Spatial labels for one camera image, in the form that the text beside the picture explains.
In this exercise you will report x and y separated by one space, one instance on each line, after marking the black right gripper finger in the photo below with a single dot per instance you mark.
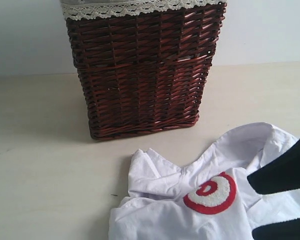
287 230

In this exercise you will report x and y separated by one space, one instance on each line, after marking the dark brown wicker basket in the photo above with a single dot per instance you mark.
143 74

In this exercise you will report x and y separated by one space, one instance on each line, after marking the cream lace basket liner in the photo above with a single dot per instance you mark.
93 9

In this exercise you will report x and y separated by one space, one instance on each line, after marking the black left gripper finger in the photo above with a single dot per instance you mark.
280 175

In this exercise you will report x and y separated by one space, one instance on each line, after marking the white t-shirt with red print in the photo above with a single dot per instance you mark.
209 199

